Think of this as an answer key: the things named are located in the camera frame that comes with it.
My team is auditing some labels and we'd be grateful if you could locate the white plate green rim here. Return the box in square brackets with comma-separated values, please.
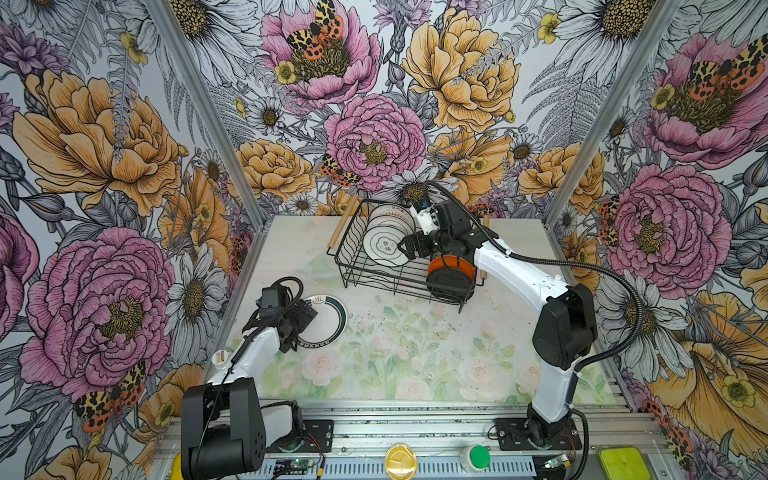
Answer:
[297, 294, 348, 349]

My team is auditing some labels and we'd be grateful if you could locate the black wire dish rack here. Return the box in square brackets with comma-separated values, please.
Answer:
[326, 197, 483, 308]

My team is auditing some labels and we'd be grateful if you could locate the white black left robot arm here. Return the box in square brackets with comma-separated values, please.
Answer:
[178, 300, 317, 479]

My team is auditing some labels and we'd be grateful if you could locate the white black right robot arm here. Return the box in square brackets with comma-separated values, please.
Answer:
[397, 228, 597, 426]

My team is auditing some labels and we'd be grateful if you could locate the orange small plate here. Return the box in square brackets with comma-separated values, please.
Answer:
[427, 255, 476, 278]

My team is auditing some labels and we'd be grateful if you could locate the white plate line pattern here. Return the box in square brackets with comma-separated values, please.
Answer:
[363, 217, 415, 267]

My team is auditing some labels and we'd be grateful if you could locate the black small plate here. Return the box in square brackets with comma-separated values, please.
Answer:
[426, 268, 475, 304]

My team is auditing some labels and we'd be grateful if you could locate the small white jar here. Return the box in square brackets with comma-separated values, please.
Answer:
[211, 349, 231, 370]

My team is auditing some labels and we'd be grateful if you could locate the small circuit board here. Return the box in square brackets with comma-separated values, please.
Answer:
[272, 459, 320, 479]

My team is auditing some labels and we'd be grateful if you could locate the gold round button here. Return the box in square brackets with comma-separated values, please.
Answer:
[384, 443, 418, 480]

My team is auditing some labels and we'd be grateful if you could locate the green round button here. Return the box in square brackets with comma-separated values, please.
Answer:
[459, 444, 491, 473]

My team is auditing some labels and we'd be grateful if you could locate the lime green button right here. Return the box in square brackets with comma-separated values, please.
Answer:
[598, 446, 652, 480]

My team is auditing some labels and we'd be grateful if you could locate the black corrugated cable right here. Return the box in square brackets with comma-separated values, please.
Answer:
[422, 179, 644, 373]

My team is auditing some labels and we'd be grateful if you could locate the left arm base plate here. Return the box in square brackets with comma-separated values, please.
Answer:
[267, 419, 335, 454]

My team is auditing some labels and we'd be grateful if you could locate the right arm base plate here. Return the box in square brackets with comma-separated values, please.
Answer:
[492, 416, 582, 451]

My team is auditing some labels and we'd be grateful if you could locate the aluminium corner post left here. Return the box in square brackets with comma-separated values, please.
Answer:
[147, 1, 266, 233]

